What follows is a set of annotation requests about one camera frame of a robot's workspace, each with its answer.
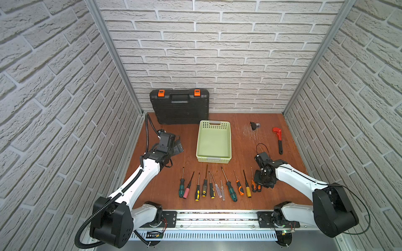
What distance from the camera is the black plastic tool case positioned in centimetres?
94

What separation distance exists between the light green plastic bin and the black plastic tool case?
2.6 inches

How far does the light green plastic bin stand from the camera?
971 mm
